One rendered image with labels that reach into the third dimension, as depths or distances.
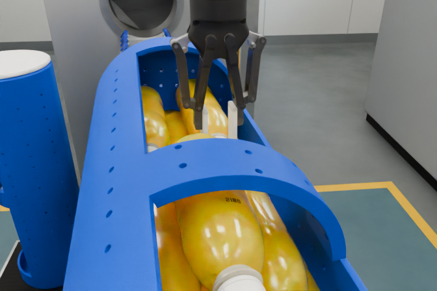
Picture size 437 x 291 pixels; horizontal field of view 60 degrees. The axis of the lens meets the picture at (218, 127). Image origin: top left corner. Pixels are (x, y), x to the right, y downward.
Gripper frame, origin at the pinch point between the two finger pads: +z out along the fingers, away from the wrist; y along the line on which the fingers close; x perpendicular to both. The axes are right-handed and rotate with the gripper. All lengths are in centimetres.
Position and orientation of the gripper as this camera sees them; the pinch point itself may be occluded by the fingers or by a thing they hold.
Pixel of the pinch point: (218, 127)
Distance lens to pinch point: 58.5
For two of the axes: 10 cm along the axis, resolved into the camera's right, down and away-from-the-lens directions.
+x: 2.1, 4.5, -8.7
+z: 0.0, 8.9, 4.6
